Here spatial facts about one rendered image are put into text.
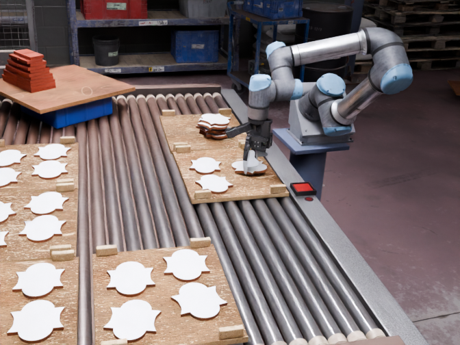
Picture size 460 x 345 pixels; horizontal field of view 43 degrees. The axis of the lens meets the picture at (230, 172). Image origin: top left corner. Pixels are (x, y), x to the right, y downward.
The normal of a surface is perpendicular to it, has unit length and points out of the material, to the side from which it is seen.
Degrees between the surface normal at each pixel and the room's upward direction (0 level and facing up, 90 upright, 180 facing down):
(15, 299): 0
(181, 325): 0
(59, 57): 90
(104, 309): 0
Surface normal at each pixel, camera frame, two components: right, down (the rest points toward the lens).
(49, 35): 0.32, 0.42
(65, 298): 0.04, -0.90
